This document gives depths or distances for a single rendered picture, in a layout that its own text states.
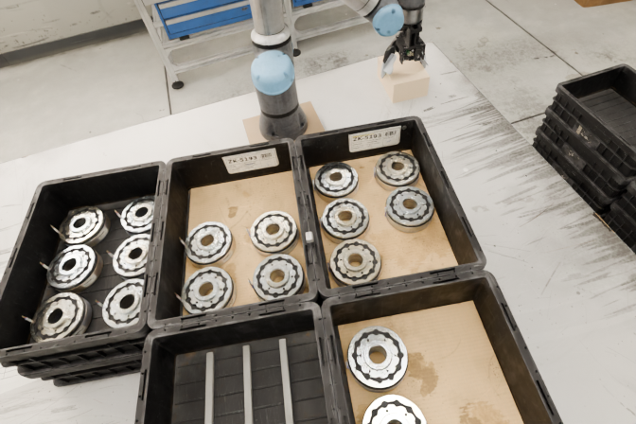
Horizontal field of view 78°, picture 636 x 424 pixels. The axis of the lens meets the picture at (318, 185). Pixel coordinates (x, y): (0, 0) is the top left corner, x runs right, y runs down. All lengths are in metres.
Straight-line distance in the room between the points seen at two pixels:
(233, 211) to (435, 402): 0.57
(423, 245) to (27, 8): 3.31
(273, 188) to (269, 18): 0.47
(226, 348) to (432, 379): 0.37
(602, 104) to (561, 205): 0.76
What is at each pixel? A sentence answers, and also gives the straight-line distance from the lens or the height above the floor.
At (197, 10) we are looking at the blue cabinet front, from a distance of 2.65.
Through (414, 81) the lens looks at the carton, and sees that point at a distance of 1.32.
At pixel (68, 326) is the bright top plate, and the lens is 0.94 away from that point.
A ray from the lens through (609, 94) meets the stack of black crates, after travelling 1.92.
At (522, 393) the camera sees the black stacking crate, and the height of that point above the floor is 0.87.
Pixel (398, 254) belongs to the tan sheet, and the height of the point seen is 0.83.
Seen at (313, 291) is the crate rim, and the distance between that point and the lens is 0.70.
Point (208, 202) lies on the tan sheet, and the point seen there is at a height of 0.83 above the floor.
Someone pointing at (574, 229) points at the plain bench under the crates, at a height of 0.70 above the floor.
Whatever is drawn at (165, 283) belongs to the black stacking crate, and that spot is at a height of 0.90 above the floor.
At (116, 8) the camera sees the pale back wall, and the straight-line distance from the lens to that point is 3.59.
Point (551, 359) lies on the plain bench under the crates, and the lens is 0.98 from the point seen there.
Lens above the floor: 1.57
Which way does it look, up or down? 52 degrees down
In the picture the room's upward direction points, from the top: 9 degrees counter-clockwise
